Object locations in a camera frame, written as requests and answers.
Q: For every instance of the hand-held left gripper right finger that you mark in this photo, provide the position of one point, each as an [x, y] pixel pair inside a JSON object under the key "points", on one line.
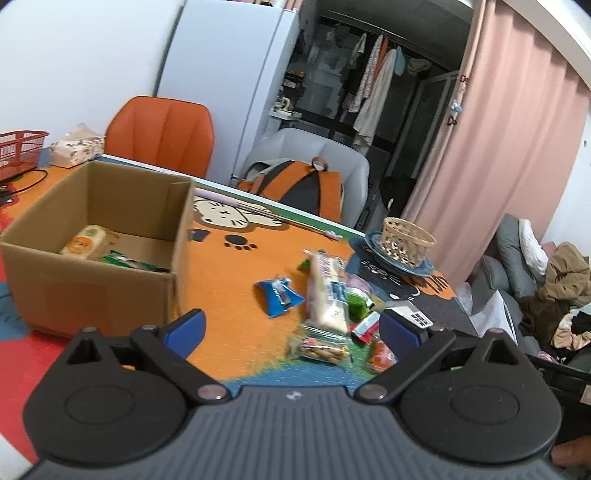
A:
{"points": [[396, 334]]}

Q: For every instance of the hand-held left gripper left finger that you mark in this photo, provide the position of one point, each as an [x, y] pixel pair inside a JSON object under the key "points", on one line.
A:
{"points": [[184, 330]]}

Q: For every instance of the orange red snack packet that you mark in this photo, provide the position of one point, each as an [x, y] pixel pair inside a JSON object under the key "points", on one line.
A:
{"points": [[381, 357]]}

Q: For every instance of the red white striped snack packet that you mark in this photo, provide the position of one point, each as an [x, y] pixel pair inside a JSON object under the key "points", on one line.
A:
{"points": [[364, 327]]}

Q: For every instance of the purple snack packet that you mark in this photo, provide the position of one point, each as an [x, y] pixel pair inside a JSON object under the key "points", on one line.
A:
{"points": [[356, 281]]}

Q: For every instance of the clear mixed nuts packet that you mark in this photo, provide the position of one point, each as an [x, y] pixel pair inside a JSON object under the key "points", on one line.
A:
{"points": [[318, 348]]}

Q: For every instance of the long white bread packet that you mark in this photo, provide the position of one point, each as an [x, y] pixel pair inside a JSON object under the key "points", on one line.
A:
{"points": [[325, 290]]}

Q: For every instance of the blue snack packet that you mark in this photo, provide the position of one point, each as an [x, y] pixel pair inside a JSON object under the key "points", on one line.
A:
{"points": [[277, 299]]}

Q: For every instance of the brown cardboard box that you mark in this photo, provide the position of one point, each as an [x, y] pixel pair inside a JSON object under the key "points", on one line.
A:
{"points": [[92, 295]]}

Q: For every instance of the person's right hand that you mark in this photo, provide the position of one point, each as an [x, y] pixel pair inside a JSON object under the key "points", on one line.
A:
{"points": [[572, 454]]}

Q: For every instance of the cartoon cat table mat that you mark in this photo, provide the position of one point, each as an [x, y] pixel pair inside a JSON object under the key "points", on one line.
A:
{"points": [[221, 277]]}

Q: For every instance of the blue ceramic plate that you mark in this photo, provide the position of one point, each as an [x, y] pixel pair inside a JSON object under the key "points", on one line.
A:
{"points": [[376, 251]]}

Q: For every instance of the green white snack packet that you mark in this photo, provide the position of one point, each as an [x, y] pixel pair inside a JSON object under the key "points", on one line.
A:
{"points": [[127, 263]]}

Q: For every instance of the pile of clothes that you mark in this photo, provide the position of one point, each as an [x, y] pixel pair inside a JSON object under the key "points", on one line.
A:
{"points": [[565, 286]]}

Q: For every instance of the woven bamboo basket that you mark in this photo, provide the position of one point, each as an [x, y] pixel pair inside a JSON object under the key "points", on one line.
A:
{"points": [[406, 242]]}

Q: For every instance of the large white plastic bag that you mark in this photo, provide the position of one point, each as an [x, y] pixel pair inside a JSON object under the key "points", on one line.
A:
{"points": [[489, 308]]}

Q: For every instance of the grey sofa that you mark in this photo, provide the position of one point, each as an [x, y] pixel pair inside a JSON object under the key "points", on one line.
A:
{"points": [[510, 258]]}

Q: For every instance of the orange bear snack packet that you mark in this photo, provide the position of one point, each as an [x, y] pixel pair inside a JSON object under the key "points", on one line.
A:
{"points": [[85, 242]]}

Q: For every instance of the white pillow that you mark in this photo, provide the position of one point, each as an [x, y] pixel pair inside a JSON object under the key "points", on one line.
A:
{"points": [[531, 247]]}

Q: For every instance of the black bag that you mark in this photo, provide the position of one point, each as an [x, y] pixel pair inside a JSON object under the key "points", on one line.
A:
{"points": [[392, 194]]}

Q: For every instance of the orange grey backpack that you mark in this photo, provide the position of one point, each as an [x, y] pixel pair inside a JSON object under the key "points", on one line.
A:
{"points": [[300, 184]]}

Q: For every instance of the orange chair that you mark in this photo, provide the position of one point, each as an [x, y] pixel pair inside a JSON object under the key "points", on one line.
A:
{"points": [[159, 134]]}

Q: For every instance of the grey chair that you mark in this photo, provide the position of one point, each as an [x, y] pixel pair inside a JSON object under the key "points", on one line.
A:
{"points": [[304, 145]]}

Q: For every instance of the floral tissue pack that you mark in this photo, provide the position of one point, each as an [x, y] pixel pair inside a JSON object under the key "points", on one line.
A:
{"points": [[76, 147]]}

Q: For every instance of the pink curtain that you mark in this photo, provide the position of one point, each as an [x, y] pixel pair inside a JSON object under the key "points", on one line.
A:
{"points": [[498, 129]]}

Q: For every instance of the red plastic basket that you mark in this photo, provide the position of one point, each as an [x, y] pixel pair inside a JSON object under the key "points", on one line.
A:
{"points": [[18, 150]]}

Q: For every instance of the hanging clothes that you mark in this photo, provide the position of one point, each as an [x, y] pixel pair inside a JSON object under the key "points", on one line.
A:
{"points": [[376, 87]]}

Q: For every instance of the white refrigerator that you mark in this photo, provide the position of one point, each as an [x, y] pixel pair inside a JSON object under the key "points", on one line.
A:
{"points": [[221, 69]]}

